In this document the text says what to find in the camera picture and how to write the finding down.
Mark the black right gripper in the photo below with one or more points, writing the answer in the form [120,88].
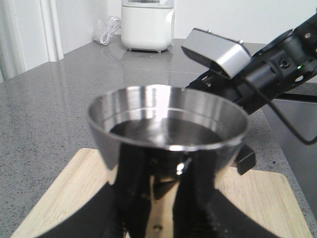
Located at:
[285,63]

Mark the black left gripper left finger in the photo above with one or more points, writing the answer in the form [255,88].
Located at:
[115,209]

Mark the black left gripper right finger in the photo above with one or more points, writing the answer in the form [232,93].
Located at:
[202,211]

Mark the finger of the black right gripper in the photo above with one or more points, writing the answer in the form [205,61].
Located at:
[244,159]

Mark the steel hourglass jigger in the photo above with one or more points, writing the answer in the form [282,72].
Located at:
[170,123]

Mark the wooden cutting board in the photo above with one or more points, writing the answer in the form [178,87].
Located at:
[68,205]

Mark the white blender appliance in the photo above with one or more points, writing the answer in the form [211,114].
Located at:
[147,25]

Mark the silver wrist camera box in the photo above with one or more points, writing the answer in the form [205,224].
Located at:
[216,52]

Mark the white coiled cable bag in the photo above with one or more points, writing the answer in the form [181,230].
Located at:
[103,31]

